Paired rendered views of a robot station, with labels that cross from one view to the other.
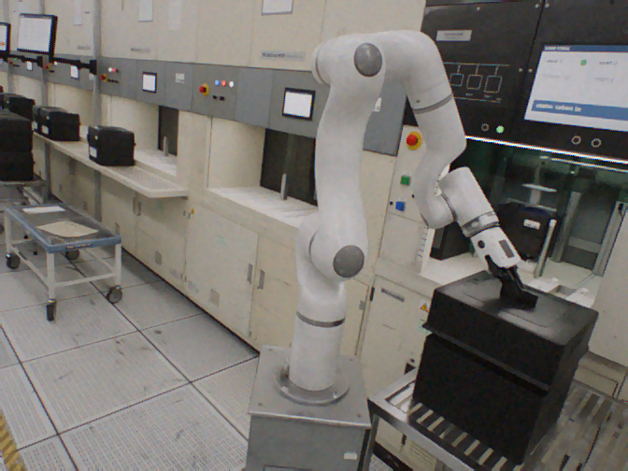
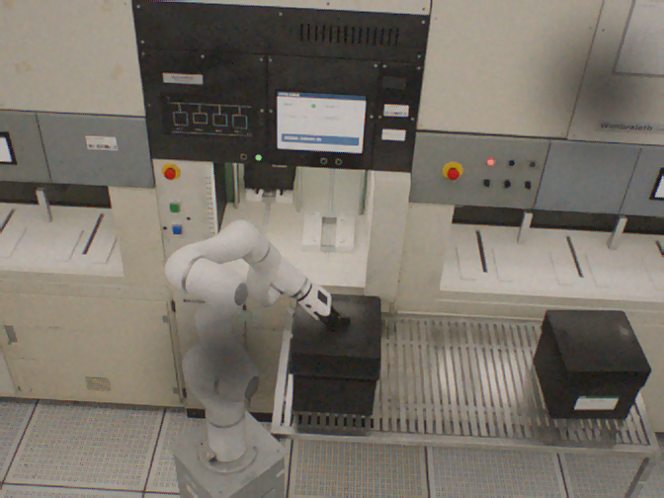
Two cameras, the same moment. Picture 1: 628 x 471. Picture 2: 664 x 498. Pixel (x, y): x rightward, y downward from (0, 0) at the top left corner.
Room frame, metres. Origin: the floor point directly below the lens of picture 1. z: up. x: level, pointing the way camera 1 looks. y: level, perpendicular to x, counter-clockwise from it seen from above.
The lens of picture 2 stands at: (-0.31, 0.70, 2.78)
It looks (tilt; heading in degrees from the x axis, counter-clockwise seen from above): 39 degrees down; 317
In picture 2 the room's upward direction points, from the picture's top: 3 degrees clockwise
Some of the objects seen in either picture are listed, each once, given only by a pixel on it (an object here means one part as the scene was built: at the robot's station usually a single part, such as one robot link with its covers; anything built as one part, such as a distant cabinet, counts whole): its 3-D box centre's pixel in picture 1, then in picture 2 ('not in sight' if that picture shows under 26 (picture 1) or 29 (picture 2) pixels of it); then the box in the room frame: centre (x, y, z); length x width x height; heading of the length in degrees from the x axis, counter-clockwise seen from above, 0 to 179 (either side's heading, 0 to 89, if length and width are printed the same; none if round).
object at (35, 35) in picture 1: (62, 45); not in sight; (3.44, 2.08, 1.59); 0.50 x 0.41 x 0.36; 137
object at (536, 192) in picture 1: (528, 221); (271, 153); (1.90, -0.94, 1.06); 0.24 x 0.20 x 0.32; 47
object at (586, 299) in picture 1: (560, 293); (328, 232); (1.48, -0.92, 0.89); 0.22 x 0.21 x 0.04; 137
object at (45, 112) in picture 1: (60, 124); not in sight; (4.02, 2.48, 0.93); 0.30 x 0.28 x 0.26; 50
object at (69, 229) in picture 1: (67, 228); not in sight; (2.58, 1.56, 0.47); 0.31 x 0.23 x 0.02; 69
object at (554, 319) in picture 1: (512, 313); (337, 330); (0.94, -0.49, 1.02); 0.29 x 0.29 x 0.13; 47
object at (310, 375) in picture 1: (315, 348); (226, 430); (0.94, -0.04, 0.85); 0.19 x 0.19 x 0.18
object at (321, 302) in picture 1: (322, 264); (213, 382); (0.97, -0.03, 1.07); 0.19 x 0.12 x 0.24; 21
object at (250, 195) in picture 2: (518, 257); (271, 185); (1.90, -0.94, 0.89); 0.22 x 0.21 x 0.04; 137
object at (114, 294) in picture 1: (64, 251); not in sight; (2.72, 1.67, 0.24); 0.97 x 0.52 x 0.48; 50
